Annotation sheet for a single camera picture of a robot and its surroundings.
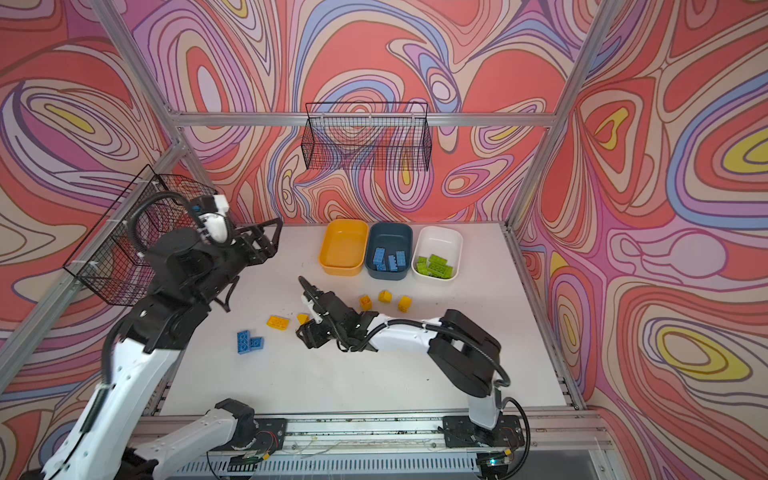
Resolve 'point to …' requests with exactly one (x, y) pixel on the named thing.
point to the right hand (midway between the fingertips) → (307, 335)
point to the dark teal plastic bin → (393, 237)
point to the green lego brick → (434, 266)
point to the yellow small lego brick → (366, 303)
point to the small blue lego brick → (256, 343)
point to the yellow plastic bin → (343, 246)
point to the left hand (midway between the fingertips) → (268, 223)
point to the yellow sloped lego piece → (303, 318)
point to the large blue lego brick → (243, 341)
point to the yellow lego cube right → (404, 304)
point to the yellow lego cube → (384, 297)
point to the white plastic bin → (440, 241)
